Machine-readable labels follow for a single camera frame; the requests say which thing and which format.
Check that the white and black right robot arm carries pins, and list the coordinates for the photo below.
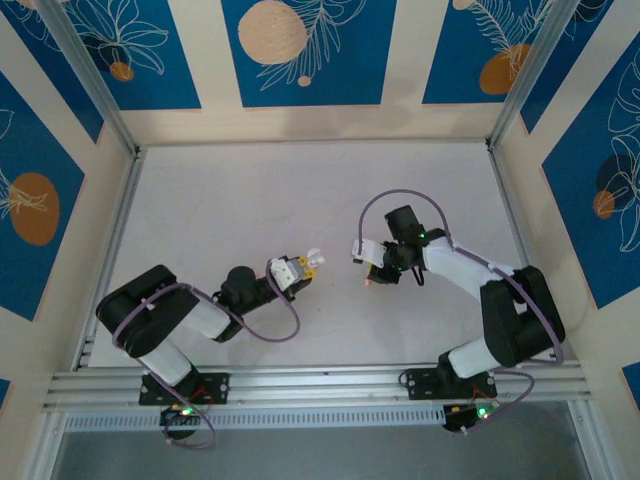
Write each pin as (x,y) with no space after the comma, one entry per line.
(520,320)

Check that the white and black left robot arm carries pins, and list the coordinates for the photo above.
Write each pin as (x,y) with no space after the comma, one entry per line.
(150,310)

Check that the blue floral wall panel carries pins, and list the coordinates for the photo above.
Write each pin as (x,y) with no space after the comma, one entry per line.
(633,382)
(4,392)
(350,65)
(560,65)
(30,150)
(165,85)
(45,65)
(460,60)
(580,240)

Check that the black controller board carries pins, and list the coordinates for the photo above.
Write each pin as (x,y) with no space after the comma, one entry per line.
(177,422)
(465,417)

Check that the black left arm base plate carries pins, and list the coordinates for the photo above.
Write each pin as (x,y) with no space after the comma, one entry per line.
(220,387)

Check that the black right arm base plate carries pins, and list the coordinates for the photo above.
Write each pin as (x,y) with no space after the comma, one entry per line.
(417,382)

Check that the long aluminium frame rail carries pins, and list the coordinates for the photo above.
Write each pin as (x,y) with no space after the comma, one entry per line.
(325,385)

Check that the aluminium side rail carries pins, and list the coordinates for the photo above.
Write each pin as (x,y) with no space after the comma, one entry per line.
(506,200)
(116,235)

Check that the aluminium frame post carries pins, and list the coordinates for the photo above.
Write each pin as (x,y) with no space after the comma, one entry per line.
(45,450)
(584,445)
(85,65)
(530,75)

